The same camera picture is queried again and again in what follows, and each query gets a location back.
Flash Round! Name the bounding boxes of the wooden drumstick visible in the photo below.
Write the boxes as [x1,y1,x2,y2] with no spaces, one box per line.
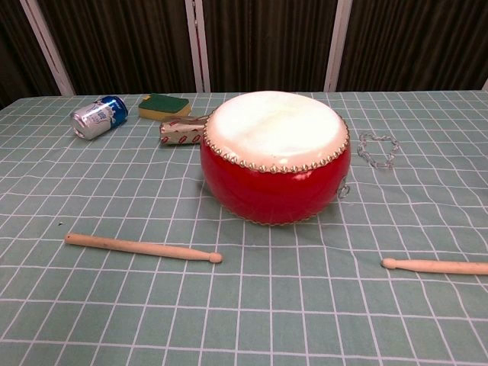
[380,257,488,275]
[64,233,223,264]

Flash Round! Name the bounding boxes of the red drum with white skin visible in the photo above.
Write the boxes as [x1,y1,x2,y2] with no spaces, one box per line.
[199,90,350,226]

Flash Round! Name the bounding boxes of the silver foil packet red print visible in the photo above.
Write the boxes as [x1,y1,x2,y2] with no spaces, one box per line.
[158,114,210,147]

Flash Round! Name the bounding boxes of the green and yellow sponge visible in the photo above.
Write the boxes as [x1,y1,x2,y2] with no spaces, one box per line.
[137,92,191,123]

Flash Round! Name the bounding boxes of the green checked tablecloth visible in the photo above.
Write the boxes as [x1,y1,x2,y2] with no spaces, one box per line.
[0,90,488,366]

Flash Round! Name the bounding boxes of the blue and silver drink can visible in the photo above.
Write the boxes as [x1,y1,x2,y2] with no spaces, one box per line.
[71,95,129,140]

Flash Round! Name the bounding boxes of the clear bead bracelet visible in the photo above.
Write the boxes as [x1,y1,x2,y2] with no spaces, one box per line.
[357,131,400,171]

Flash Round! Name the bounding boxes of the white partition frame post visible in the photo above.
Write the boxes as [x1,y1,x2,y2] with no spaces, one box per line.
[185,0,211,93]
[324,0,352,92]
[21,0,75,96]

